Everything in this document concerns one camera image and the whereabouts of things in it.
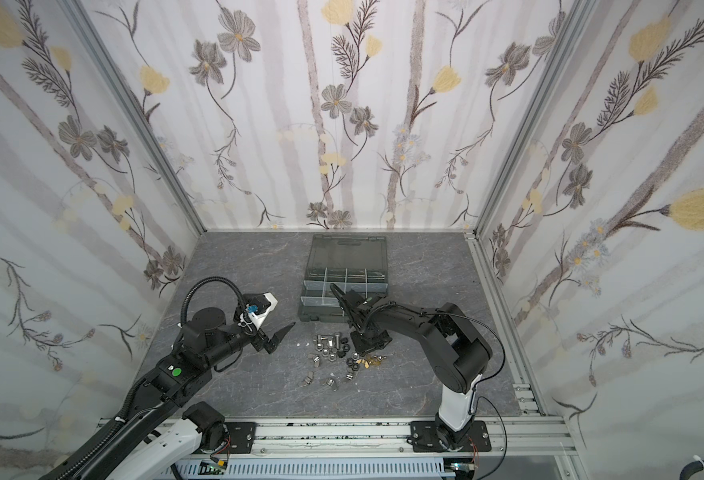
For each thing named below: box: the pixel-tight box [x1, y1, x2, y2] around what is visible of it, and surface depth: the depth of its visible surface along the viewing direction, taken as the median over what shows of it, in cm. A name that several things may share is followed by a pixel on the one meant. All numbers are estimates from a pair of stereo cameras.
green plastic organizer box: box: [298, 234, 389, 322], surface depth 106 cm
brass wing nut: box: [356, 355, 383, 369], surface depth 88 cm
